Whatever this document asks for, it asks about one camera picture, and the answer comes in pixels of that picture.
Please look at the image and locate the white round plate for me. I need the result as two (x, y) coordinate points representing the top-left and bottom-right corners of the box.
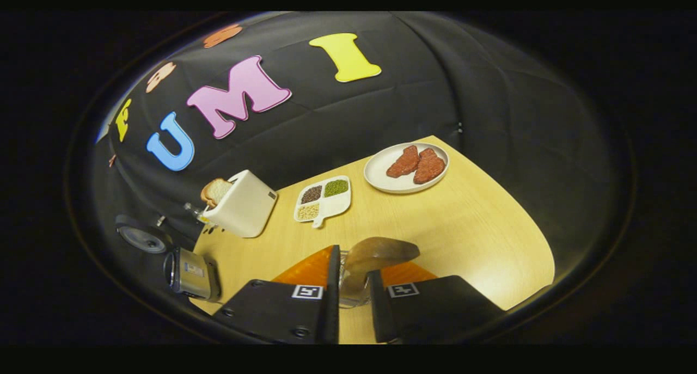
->
(363, 142), (450, 194)

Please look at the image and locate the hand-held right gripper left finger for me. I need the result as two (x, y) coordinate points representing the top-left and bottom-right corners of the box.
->
(211, 245), (341, 345)

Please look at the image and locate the wooden spoon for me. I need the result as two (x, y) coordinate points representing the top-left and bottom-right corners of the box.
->
(340, 236), (421, 298)

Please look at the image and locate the toasted bread slice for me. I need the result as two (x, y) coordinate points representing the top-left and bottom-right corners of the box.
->
(200, 178), (234, 208)

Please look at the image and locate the black backdrop cloth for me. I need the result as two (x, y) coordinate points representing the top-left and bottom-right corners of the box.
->
(95, 12), (621, 266)

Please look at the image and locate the white toaster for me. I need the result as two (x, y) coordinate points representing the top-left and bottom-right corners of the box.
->
(203, 170), (278, 238)

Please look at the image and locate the small clear bottle yellow label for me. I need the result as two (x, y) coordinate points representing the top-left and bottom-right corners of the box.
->
(184, 202), (210, 225)

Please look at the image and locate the white divided grain dish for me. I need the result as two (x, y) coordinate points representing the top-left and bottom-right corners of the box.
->
(294, 175), (352, 229)

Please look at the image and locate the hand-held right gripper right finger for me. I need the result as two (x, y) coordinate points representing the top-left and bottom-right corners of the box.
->
(369, 261), (505, 344)

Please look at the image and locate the dark rice cooker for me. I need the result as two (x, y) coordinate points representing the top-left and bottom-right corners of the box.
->
(114, 213), (222, 302)

